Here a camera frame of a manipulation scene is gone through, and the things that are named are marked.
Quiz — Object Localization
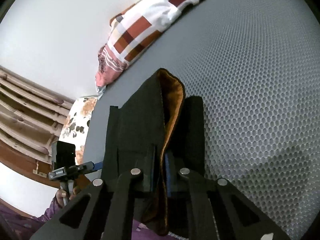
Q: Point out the floral pillow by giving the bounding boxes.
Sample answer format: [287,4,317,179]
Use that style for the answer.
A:
[59,96,98,165]

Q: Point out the person's left hand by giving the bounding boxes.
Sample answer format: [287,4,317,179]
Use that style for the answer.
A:
[54,188,78,207]

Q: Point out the black pants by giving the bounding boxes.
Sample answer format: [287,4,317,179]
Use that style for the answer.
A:
[101,68,205,238]

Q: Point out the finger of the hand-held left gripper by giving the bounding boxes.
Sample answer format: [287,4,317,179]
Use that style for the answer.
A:
[76,162,103,174]

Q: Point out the checked pink orange blanket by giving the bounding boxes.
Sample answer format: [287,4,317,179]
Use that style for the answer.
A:
[95,0,237,93]

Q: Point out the wooden slatted headboard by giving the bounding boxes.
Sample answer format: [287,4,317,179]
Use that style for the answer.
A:
[0,65,76,188]

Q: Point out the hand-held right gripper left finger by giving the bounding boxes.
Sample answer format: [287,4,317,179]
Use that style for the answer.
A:
[30,146,158,240]

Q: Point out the light blue cloth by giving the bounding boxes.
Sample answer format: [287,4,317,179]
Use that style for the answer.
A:
[96,85,107,100]

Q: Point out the person's left forearm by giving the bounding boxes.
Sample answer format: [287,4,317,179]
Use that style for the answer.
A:
[0,197,63,240]

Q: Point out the person's purple clothing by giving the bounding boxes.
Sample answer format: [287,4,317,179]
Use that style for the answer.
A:
[130,219,180,240]

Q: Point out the grey mesh mattress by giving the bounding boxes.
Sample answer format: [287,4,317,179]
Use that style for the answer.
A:
[82,0,320,240]

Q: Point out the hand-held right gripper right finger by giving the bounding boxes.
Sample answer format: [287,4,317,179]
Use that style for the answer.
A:
[164,154,292,240]

